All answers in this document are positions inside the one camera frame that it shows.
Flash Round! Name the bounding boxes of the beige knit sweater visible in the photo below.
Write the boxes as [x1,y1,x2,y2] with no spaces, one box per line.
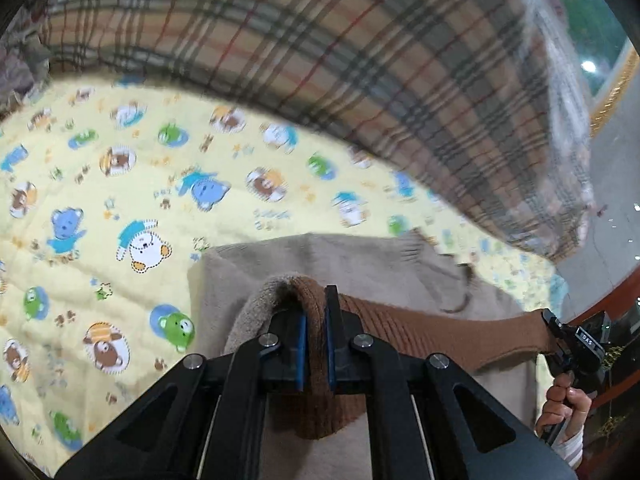
[188,232,553,479]

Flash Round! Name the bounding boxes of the right hand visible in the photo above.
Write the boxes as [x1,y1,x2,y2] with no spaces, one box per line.
[535,374,592,442]

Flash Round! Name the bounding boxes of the yellow cartoon bear quilt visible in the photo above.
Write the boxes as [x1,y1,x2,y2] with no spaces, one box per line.
[1,76,563,474]

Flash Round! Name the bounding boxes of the plaid beige blanket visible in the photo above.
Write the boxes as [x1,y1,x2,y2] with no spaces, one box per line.
[0,0,597,264]

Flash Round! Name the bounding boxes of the landscape wall painting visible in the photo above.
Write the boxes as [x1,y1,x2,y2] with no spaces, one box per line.
[546,0,639,136]

